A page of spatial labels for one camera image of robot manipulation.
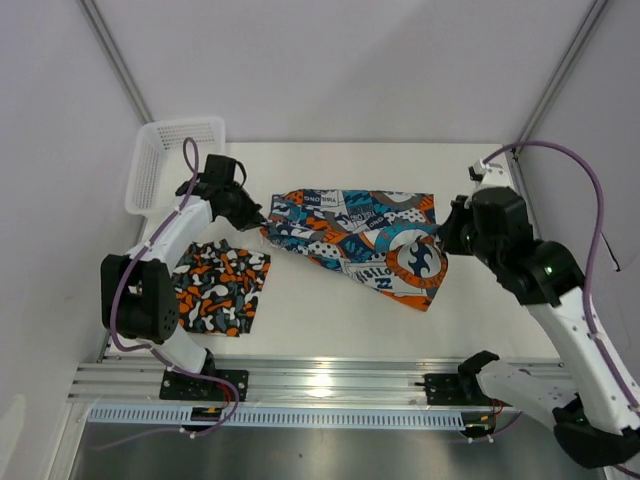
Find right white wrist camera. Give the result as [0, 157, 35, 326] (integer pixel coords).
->
[468, 160, 512, 190]

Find left aluminium frame post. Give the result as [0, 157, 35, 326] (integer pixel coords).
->
[77, 0, 154, 124]

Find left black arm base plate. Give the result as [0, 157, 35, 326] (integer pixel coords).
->
[159, 370, 249, 402]

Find orange black camo shorts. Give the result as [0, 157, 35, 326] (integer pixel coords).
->
[172, 240, 271, 337]

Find right aluminium frame post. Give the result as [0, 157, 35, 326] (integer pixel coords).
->
[509, 0, 614, 156]

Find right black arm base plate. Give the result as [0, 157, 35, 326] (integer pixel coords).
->
[413, 373, 497, 407]

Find white slotted cable duct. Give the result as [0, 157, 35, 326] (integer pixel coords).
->
[87, 404, 521, 430]

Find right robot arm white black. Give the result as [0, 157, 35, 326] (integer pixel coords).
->
[438, 187, 639, 469]

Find white plastic basket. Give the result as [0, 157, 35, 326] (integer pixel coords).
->
[124, 116, 226, 218]

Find aluminium frame post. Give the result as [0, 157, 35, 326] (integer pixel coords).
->
[77, 0, 154, 124]
[509, 0, 614, 156]

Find aluminium mounting rail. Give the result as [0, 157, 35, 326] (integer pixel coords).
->
[66, 353, 576, 404]

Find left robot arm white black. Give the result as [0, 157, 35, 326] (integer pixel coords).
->
[100, 154, 264, 381]

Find blue orange patterned shorts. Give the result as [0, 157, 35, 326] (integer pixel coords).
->
[261, 189, 448, 312]

